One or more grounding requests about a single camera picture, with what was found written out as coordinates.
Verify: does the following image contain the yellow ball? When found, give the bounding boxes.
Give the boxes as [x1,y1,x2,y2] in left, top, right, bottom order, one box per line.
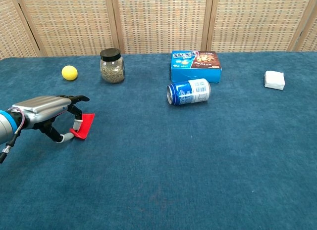
[61,65,78,81]

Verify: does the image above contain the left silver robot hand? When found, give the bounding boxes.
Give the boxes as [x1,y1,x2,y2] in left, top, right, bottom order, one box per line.
[7,94,90,143]

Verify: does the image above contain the blue cookie box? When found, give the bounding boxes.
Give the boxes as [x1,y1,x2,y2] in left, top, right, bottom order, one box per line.
[170,50,222,84]

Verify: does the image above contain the blue table cloth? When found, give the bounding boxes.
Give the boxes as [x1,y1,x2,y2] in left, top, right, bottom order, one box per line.
[0,51,317,230]

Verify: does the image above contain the woven folding screen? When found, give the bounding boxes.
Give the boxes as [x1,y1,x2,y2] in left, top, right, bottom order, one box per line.
[0,0,317,60]

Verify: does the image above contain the white tissue pack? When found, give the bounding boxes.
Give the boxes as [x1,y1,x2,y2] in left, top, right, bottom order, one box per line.
[263,70,286,91]

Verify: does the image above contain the red rectangle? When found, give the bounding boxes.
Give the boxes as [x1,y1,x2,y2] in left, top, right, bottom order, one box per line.
[69,113,96,140]

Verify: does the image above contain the blue and white can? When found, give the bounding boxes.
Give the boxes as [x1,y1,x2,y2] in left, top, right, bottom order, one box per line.
[166,78,211,106]

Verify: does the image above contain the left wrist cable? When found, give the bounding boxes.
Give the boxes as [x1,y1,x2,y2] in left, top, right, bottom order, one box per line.
[0,108,26,164]

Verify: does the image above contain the glass jar with black lid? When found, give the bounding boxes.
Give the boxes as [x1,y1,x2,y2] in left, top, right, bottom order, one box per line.
[100,48,125,84]

